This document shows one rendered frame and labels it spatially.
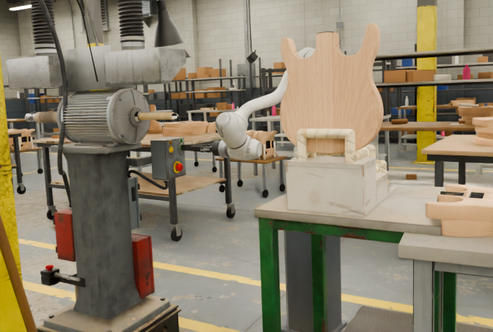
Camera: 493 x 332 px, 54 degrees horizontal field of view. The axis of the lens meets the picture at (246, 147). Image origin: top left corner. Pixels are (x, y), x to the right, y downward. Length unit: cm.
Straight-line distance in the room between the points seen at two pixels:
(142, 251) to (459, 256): 162
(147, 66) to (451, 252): 129
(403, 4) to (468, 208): 1164
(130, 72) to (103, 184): 58
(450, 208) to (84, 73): 164
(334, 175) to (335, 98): 25
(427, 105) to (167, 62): 698
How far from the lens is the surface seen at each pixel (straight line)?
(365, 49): 160
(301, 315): 281
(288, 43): 170
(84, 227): 247
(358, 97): 161
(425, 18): 871
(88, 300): 258
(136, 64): 205
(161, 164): 245
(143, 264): 261
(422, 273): 153
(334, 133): 160
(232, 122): 214
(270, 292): 183
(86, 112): 232
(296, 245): 267
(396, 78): 528
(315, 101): 166
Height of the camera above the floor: 135
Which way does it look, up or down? 7 degrees down
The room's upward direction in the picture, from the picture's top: 2 degrees counter-clockwise
